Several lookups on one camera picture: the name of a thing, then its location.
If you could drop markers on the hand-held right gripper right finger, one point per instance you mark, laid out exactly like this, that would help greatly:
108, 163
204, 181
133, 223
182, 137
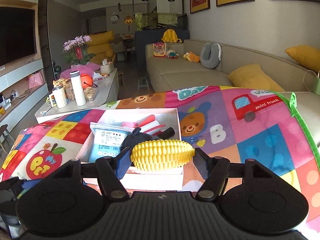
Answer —
202, 163

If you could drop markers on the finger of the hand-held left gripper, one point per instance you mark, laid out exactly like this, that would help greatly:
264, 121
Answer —
15, 187

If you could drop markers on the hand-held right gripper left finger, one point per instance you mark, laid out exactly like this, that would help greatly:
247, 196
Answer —
122, 163

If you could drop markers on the blue packet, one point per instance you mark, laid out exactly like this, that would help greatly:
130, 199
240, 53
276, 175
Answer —
107, 142

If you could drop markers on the black plush toy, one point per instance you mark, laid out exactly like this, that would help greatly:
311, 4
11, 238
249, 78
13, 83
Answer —
140, 138

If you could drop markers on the yellow corn toy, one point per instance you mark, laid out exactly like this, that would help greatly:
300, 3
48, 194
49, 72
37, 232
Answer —
162, 155

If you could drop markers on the white red foam rocket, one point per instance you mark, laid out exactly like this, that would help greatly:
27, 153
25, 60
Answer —
150, 125

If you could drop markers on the pink cardboard box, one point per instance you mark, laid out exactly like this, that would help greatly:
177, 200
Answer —
172, 123

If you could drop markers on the dark wooden stool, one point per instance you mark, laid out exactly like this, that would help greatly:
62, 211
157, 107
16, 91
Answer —
5, 135

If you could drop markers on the colourful cartoon play mat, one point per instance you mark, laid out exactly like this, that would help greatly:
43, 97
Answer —
250, 135

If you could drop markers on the jar of gold coins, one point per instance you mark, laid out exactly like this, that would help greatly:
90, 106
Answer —
90, 94

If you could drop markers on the white coffee table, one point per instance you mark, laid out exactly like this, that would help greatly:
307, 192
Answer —
105, 87

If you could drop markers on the small grey stool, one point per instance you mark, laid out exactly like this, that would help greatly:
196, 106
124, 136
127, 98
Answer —
143, 83

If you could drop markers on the white thermos bottle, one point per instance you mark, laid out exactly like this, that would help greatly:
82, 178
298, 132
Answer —
78, 88

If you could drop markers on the beige sofa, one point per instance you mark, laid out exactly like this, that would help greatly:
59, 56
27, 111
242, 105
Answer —
187, 75

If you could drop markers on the orange pumpkin bucket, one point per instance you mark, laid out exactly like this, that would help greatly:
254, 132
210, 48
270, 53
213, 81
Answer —
87, 80

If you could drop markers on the clear snack jar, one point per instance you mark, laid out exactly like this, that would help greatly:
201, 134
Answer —
69, 90

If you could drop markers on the white mug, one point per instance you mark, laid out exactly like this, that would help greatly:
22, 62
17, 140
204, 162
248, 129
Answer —
60, 97

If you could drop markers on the white tissue box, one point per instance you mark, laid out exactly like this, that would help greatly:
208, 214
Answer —
107, 66

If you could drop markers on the large yellow cushion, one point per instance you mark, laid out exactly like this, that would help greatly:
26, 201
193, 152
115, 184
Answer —
255, 78

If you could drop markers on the pink cloth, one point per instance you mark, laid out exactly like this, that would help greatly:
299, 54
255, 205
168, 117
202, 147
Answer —
75, 70

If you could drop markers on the orange plush toy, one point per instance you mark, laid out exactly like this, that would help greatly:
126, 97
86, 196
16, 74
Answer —
192, 57

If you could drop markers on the grey neck pillow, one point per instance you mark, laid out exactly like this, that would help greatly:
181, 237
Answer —
209, 56

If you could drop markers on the pink gift bag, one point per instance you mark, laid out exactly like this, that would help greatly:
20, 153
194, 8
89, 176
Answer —
35, 80

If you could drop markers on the small plush doll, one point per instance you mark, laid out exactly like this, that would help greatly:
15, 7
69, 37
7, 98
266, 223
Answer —
172, 54

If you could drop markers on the colourful toy box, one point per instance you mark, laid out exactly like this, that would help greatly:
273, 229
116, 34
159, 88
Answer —
159, 50

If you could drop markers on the pink flower plant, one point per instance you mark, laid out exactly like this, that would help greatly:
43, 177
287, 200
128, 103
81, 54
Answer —
77, 47

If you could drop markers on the yellow backpack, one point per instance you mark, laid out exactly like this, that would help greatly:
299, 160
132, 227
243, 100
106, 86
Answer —
171, 35

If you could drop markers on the green bag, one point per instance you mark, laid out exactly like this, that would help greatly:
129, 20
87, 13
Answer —
315, 83

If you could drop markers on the hanging lantern ornament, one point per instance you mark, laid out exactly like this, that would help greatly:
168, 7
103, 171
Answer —
128, 21

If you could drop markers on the black television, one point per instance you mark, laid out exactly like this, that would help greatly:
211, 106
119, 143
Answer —
15, 36

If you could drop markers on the white wall shelf unit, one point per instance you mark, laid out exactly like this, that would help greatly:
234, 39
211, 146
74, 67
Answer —
22, 97

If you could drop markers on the round wall clock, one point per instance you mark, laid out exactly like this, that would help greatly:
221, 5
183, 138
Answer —
114, 18

